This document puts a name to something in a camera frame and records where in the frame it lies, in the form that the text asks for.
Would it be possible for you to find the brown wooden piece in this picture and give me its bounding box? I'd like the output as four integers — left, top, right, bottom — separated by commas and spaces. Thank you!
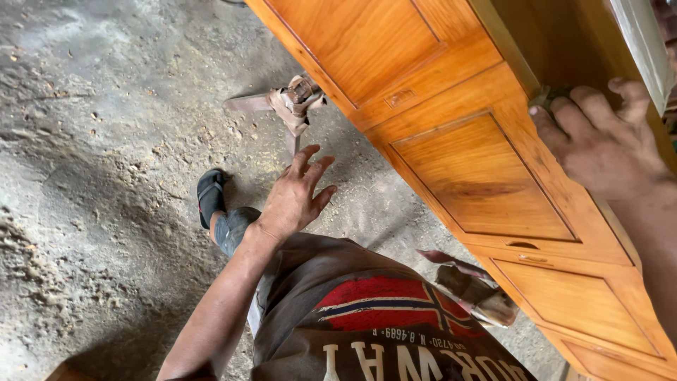
44, 362, 100, 381

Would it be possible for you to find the person's grey jeans leg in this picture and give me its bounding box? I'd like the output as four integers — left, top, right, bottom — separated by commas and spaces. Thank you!
211, 206, 263, 258

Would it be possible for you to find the person's brown printed shirt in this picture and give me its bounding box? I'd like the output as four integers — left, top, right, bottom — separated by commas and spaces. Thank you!
248, 232, 538, 381

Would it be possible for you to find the orange varnished wooden cabinet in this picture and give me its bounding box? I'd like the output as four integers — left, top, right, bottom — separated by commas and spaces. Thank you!
244, 0, 677, 381

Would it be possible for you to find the metal stand with cloth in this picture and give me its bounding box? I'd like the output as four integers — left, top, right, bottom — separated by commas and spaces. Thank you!
417, 249, 520, 329
223, 73, 329, 159

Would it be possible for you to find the pale painted wooden frame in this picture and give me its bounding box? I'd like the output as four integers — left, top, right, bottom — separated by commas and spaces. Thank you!
607, 0, 677, 116

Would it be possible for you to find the black sandal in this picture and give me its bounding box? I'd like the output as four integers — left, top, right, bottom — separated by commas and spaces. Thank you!
196, 169, 228, 231

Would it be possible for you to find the dark sandpaper piece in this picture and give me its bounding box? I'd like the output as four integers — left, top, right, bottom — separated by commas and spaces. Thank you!
529, 85, 574, 114

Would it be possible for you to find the person's left hand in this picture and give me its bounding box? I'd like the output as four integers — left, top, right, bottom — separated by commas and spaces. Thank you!
253, 144, 338, 243

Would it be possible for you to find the person's right hand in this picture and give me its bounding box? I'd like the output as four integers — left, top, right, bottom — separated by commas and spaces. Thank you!
528, 77, 673, 202

